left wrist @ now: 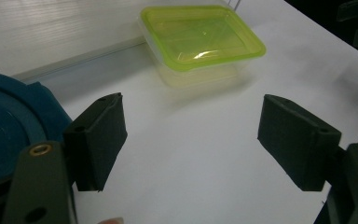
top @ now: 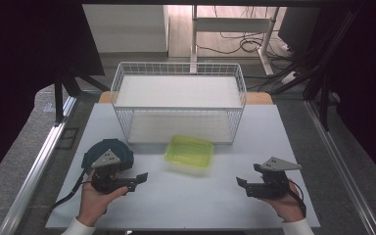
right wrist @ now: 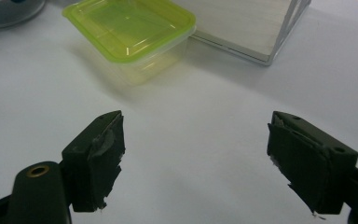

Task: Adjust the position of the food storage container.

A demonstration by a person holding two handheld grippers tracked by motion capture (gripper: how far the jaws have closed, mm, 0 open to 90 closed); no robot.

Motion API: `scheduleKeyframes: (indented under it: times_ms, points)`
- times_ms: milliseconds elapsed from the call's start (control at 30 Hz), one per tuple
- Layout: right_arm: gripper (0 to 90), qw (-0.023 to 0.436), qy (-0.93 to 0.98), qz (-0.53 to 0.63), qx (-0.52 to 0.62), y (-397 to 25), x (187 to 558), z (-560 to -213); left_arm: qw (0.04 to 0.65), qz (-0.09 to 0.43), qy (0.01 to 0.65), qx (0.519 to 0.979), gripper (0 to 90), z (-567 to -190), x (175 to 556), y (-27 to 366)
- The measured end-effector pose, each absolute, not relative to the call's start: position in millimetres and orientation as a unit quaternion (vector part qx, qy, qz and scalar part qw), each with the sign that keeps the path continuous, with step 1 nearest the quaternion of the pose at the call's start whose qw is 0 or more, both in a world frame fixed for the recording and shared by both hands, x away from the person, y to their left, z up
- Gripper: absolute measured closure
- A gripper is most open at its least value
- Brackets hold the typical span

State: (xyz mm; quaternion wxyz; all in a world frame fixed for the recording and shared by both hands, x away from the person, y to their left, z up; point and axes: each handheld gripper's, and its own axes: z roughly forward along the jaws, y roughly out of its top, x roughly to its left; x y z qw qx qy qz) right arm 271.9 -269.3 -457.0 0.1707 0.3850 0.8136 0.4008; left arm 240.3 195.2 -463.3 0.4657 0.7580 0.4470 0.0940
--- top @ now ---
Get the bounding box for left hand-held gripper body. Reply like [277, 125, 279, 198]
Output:
[90, 149, 138, 196]

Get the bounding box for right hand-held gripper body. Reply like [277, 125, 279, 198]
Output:
[246, 157, 303, 200]

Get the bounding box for round dark blue lidded container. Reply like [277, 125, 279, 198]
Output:
[81, 138, 135, 174]

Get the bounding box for green rectangular plastic container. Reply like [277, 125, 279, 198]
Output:
[164, 134, 215, 176]

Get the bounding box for white wire shelf rack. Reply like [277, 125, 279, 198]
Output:
[110, 61, 248, 145]

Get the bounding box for person's right hand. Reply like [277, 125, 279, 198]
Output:
[259, 180, 306, 223]

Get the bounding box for person's left hand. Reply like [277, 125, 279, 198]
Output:
[76, 169, 130, 227]

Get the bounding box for white table board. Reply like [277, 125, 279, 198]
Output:
[44, 103, 321, 229]

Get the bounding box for wooden table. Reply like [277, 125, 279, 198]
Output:
[98, 91, 274, 106]

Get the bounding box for black metal stand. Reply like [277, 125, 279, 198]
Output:
[272, 9, 356, 132]
[53, 72, 111, 127]

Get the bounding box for white power strip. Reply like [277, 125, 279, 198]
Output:
[279, 70, 298, 86]

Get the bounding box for black curtain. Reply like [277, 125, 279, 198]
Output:
[0, 0, 106, 191]
[319, 0, 376, 190]

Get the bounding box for white cabinet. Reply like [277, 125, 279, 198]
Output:
[81, 4, 170, 54]

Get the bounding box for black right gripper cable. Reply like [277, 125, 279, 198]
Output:
[286, 178, 307, 218]

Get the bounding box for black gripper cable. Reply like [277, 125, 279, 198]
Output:
[47, 168, 90, 217]
[286, 178, 307, 218]

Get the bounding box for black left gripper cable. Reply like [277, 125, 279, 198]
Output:
[47, 168, 90, 217]

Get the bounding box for aluminium rail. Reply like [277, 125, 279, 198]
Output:
[304, 99, 376, 235]
[0, 96, 78, 235]

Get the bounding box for black floor cables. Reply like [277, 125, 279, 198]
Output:
[195, 5, 297, 62]

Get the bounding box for white desk frame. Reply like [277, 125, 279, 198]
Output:
[190, 4, 280, 77]

